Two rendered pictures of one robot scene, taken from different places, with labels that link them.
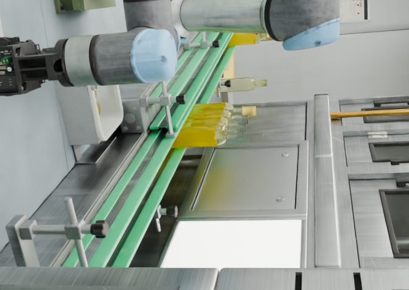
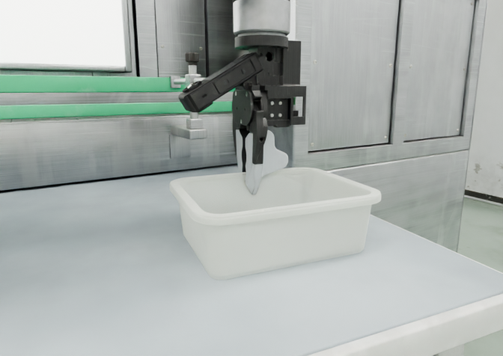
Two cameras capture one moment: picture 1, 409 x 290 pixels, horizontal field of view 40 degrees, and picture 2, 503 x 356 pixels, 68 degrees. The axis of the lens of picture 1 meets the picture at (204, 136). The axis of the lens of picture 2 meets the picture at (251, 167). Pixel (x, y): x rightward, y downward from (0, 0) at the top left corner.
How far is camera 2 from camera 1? 116 cm
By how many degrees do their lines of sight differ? 96
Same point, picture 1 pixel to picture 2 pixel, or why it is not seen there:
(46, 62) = (297, 50)
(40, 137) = (22, 209)
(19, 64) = (296, 82)
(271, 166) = not seen: outside the picture
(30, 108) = (29, 222)
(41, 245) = (141, 140)
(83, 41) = (287, 9)
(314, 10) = not seen: outside the picture
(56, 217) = (91, 151)
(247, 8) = not seen: outside the picture
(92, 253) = (134, 94)
